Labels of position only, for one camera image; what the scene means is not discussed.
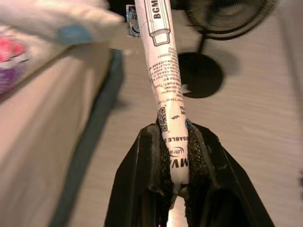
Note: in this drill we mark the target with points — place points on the cream cartoon print blanket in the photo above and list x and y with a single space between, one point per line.
59 16

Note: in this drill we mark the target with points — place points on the bed with beige sheet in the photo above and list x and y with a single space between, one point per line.
42 132

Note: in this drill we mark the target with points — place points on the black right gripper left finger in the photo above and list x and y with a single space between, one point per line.
142 184

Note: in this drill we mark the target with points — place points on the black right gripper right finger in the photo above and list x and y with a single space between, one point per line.
217 189

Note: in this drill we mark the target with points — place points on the black floor fan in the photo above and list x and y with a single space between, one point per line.
201 75

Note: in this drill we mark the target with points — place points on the white printed packaging sleeve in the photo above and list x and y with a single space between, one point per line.
163 71

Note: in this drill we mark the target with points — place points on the blue and silver label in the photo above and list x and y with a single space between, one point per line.
132 16

